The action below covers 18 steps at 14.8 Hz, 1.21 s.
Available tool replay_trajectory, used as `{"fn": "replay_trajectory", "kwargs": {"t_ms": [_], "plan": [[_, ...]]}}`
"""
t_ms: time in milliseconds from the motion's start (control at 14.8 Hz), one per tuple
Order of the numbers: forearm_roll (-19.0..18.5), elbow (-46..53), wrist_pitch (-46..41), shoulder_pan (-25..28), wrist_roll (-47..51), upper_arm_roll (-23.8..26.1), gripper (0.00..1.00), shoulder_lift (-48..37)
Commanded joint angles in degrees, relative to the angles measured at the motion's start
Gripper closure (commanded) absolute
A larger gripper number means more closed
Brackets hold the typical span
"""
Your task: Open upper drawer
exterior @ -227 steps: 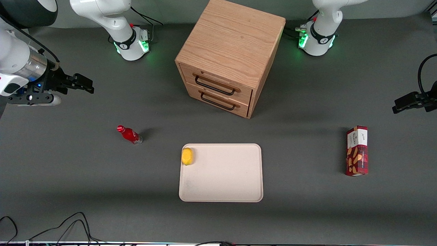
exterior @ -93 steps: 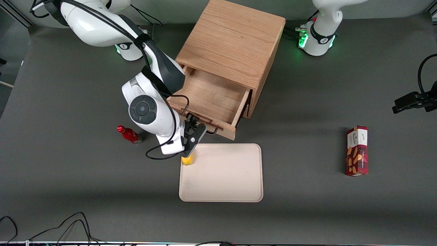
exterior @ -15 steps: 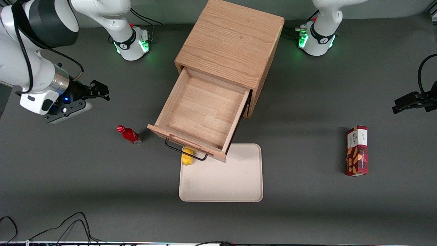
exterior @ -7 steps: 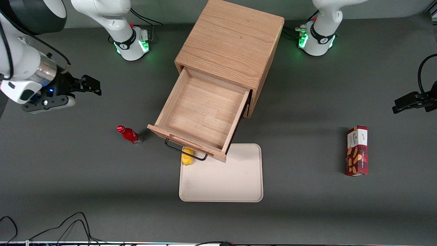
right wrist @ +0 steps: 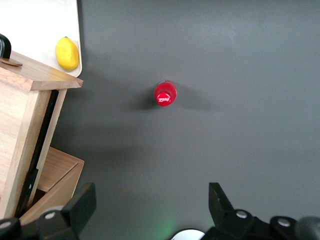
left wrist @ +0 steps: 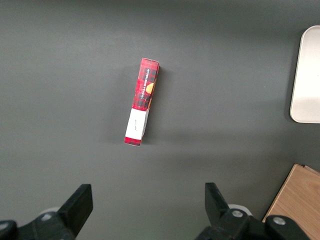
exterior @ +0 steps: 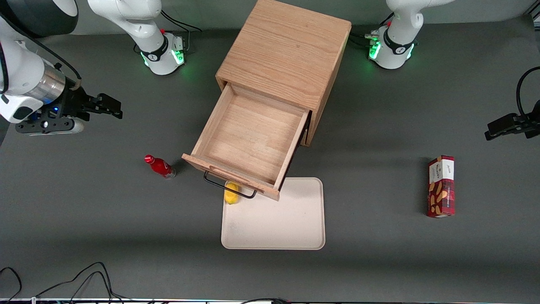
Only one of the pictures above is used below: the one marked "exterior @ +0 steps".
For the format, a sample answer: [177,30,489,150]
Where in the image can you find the red bottle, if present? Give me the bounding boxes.
[144,155,177,180]

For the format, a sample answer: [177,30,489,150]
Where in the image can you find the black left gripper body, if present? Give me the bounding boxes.
[520,99,540,140]

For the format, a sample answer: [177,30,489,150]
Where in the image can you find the red cookie box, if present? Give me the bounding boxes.
[426,155,456,218]

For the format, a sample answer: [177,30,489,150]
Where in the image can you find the black looped gripper cable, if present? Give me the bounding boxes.
[516,66,540,117]

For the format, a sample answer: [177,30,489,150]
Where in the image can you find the black left base cables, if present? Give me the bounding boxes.
[351,12,395,48]

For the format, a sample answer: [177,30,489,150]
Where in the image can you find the wooden drawer cabinet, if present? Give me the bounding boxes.
[215,0,353,147]

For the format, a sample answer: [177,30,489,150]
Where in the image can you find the yellow lemon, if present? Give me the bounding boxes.
[224,182,240,205]

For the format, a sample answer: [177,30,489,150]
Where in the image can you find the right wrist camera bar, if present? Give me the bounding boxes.
[15,119,85,136]

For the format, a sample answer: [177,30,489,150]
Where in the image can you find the black table cable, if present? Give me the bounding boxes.
[240,297,292,304]
[0,266,22,303]
[35,262,127,301]
[67,271,123,304]

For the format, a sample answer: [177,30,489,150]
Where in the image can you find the wooden drawer with gripped handle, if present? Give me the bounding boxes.
[181,81,311,202]

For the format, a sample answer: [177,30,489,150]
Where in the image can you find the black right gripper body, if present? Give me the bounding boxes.
[55,84,96,121]

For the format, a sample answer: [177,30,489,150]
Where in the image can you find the beige plastic tray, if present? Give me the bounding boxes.
[221,177,326,250]

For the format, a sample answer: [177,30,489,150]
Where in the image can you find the black right base cable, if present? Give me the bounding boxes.
[160,8,203,54]

